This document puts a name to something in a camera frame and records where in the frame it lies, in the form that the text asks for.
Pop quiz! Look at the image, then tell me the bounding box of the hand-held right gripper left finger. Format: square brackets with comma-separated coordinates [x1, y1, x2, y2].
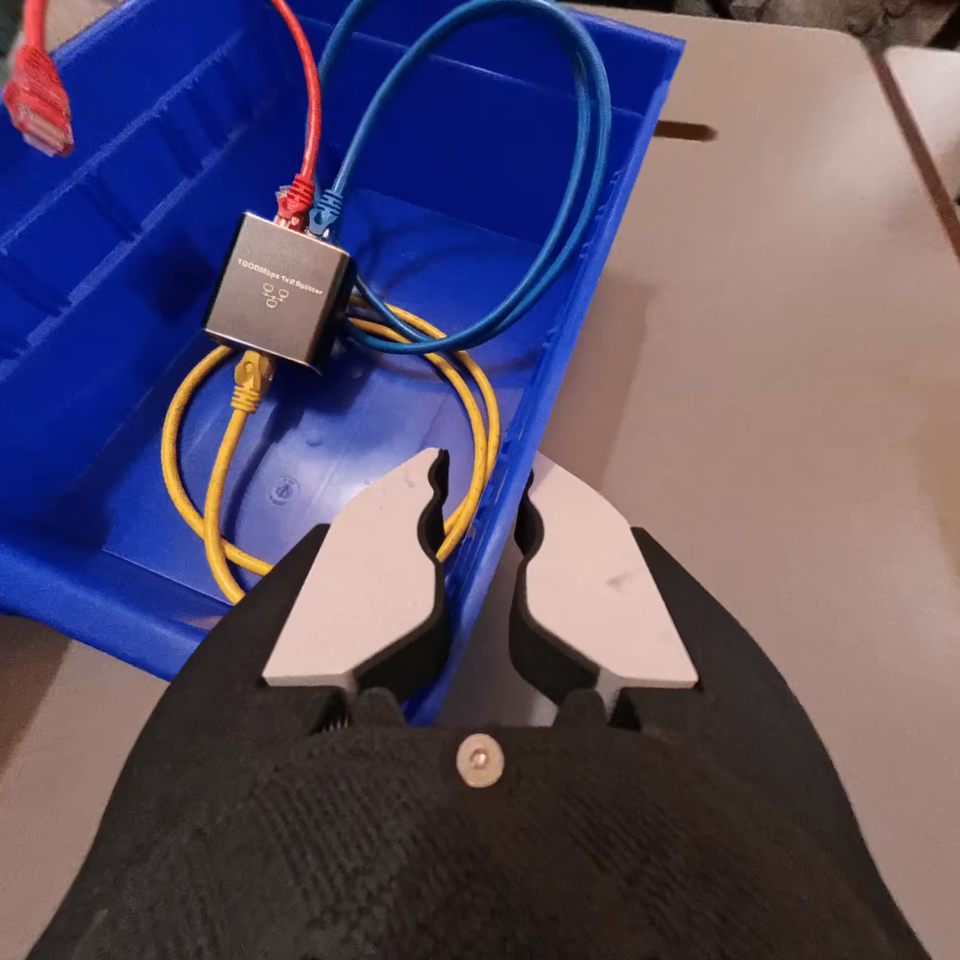
[261, 447, 453, 704]

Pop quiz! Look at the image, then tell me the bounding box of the yellow network cable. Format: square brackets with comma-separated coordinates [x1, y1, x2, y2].
[161, 296, 501, 605]

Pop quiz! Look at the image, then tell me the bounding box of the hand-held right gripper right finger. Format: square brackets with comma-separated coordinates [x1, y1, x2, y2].
[508, 452, 702, 711]

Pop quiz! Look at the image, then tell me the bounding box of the black network splitter box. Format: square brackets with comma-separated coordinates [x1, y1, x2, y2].
[201, 211, 357, 376]

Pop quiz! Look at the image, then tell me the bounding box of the red network cable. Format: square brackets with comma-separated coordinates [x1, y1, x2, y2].
[2, 0, 324, 234]

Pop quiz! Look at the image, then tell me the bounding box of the blue plastic bin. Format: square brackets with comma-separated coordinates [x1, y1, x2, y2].
[0, 0, 687, 725]

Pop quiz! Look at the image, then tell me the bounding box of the blue network cable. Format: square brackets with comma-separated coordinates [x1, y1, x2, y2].
[307, 0, 612, 354]

